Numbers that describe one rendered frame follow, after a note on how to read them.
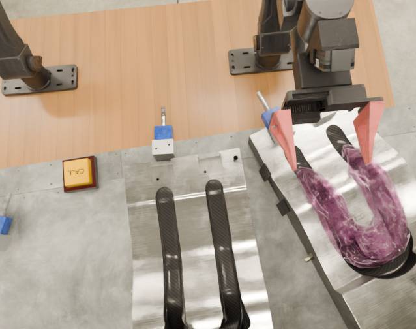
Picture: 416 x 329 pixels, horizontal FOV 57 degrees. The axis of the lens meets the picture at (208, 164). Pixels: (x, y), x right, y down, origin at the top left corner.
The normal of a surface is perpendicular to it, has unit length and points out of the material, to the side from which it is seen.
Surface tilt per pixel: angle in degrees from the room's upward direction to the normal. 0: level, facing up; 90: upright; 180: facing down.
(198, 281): 28
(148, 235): 3
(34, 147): 0
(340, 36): 1
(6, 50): 60
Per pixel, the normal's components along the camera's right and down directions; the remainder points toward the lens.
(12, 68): 0.04, 0.71
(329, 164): -0.24, -0.62
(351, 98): -0.05, -0.24
